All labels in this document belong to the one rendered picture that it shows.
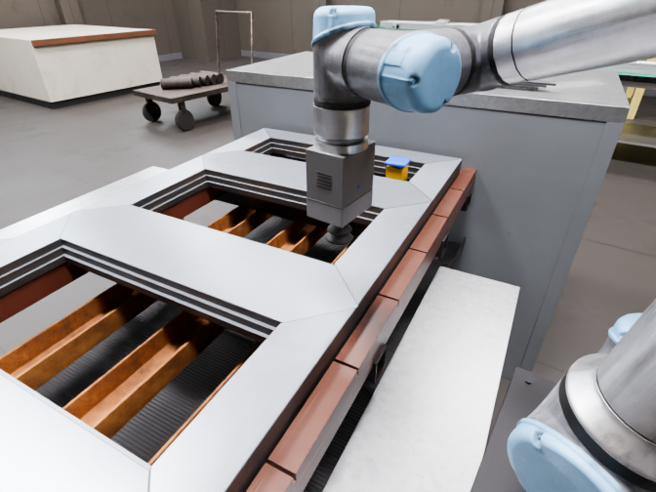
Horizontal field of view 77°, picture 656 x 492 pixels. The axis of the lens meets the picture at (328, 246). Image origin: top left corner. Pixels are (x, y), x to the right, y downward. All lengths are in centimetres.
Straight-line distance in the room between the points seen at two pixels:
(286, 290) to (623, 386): 50
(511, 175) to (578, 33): 93
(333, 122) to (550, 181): 94
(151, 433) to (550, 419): 76
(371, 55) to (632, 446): 41
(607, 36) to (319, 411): 52
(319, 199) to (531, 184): 91
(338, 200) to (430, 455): 43
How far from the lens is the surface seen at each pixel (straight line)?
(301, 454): 57
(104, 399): 89
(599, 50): 48
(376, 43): 48
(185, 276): 80
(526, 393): 75
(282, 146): 149
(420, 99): 44
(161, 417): 100
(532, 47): 50
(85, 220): 110
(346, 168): 55
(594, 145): 135
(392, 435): 76
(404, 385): 82
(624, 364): 39
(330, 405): 60
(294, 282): 74
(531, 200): 141
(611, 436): 41
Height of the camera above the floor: 131
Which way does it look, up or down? 32 degrees down
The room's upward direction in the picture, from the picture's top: straight up
